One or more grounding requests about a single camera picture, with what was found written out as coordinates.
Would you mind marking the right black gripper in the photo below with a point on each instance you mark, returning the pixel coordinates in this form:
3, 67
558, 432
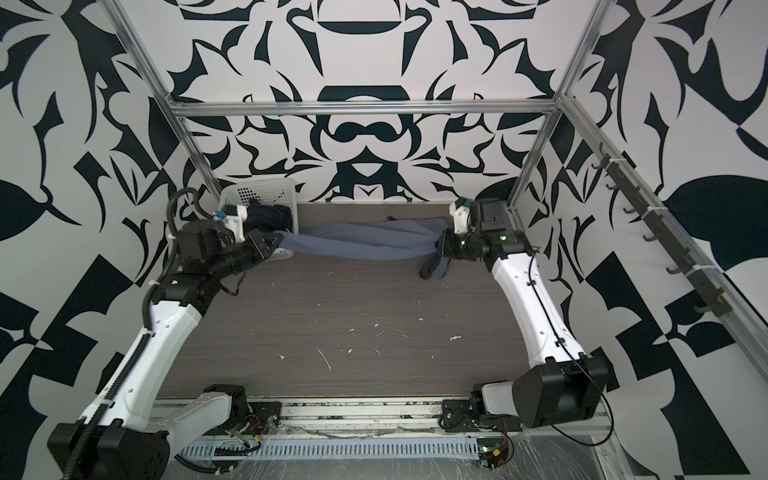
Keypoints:
448, 248

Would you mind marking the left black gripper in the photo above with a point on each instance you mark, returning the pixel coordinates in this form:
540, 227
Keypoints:
257, 246

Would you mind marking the white plastic laundry basket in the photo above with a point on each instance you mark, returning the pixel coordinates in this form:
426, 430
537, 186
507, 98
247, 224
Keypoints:
266, 191

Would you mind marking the blue-grey tank top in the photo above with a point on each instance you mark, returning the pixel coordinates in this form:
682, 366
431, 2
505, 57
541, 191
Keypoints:
389, 240

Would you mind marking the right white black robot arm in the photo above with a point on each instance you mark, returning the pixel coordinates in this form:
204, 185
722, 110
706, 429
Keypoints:
563, 383

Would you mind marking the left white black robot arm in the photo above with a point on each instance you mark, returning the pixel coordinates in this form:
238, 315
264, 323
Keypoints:
115, 438

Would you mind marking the dark navy tank top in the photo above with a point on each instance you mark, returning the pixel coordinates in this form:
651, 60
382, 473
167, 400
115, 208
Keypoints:
268, 218

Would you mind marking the green circuit board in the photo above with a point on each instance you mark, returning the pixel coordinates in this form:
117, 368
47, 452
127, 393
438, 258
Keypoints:
495, 452

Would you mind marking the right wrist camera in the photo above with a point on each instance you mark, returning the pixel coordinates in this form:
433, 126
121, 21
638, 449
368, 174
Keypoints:
460, 213

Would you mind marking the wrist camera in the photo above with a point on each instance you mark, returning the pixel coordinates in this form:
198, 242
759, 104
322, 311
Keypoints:
233, 218
460, 213

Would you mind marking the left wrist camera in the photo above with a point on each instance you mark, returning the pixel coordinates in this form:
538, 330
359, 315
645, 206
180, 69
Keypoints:
233, 218

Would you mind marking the aluminium frame back crossbar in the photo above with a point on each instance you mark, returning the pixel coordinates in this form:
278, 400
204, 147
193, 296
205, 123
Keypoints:
187, 109

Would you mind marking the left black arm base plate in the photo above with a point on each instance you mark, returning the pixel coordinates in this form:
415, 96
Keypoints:
264, 417

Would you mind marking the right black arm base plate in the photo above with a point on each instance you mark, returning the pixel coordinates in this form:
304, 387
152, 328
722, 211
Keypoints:
458, 416

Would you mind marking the aluminium front rail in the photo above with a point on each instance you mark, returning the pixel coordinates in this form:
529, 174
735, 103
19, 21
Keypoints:
359, 416

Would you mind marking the white slotted cable duct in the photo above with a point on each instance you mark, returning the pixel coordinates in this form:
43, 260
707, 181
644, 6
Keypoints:
284, 449

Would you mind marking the grey wall hook rack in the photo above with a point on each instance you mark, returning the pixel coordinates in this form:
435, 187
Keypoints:
688, 259

